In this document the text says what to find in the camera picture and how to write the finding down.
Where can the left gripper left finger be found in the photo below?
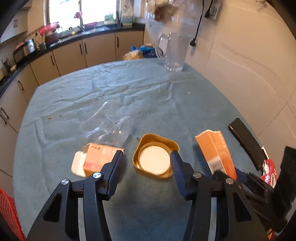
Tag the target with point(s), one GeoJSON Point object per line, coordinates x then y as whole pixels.
{"type": "Point", "coordinates": [111, 173]}

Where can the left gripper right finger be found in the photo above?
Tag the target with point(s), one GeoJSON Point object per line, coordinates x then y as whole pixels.
{"type": "Point", "coordinates": [182, 172]}

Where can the gold tin lid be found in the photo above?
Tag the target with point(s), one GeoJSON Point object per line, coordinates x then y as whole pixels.
{"type": "Point", "coordinates": [152, 156]}

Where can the long orange carton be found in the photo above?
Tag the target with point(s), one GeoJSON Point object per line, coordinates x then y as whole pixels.
{"type": "Point", "coordinates": [216, 152]}

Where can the lower kitchen cabinets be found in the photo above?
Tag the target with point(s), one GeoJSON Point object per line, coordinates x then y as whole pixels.
{"type": "Point", "coordinates": [64, 58]}

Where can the kitchen faucet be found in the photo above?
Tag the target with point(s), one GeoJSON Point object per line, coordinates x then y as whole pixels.
{"type": "Point", "coordinates": [78, 15]}

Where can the small orange carton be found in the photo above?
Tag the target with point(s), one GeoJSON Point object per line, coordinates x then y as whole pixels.
{"type": "Point", "coordinates": [92, 158]}

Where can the red snack packet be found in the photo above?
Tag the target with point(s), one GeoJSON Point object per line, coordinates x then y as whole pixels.
{"type": "Point", "coordinates": [269, 171]}

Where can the clear plastic wrapper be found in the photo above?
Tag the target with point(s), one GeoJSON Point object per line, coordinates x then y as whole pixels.
{"type": "Point", "coordinates": [110, 125]}

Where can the black phone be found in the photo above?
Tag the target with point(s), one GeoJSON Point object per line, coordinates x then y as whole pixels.
{"type": "Point", "coordinates": [248, 142]}

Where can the grey-green tablecloth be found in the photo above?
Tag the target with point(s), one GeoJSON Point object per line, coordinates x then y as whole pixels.
{"type": "Point", "coordinates": [174, 105]}

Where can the red plastic basket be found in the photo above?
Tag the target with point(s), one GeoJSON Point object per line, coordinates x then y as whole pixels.
{"type": "Point", "coordinates": [10, 215]}

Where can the clear glass pitcher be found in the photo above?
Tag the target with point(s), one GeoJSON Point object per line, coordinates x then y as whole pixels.
{"type": "Point", "coordinates": [176, 50]}

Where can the blue plastic bag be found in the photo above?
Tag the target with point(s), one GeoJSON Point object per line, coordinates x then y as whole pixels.
{"type": "Point", "coordinates": [148, 50]}

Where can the silver rice cooker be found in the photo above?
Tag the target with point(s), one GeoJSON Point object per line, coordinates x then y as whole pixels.
{"type": "Point", "coordinates": [24, 50]}

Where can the red plastic basin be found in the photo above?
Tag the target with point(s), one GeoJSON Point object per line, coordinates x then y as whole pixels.
{"type": "Point", "coordinates": [48, 28]}

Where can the hanging plastic bags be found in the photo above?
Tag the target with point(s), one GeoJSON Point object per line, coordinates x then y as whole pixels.
{"type": "Point", "coordinates": [162, 11]}

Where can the upper wall cabinet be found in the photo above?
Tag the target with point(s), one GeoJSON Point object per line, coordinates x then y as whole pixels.
{"type": "Point", "coordinates": [17, 26]}

